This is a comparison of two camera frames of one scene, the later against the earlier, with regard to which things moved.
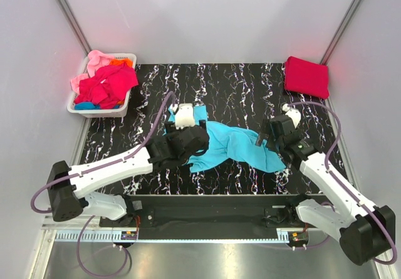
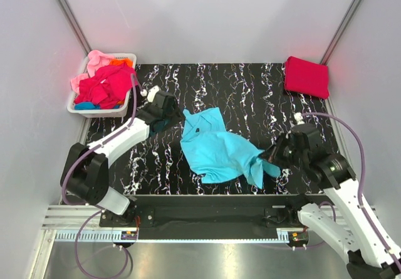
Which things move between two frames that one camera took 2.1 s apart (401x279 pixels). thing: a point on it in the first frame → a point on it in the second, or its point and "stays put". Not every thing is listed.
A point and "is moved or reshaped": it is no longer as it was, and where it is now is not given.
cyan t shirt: [230, 146] is moved or reshaped
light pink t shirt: [96, 59] stays put
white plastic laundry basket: [103, 113] stays put
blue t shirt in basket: [86, 106] stays put
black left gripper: [170, 128] → [177, 117]
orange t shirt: [120, 61] stays put
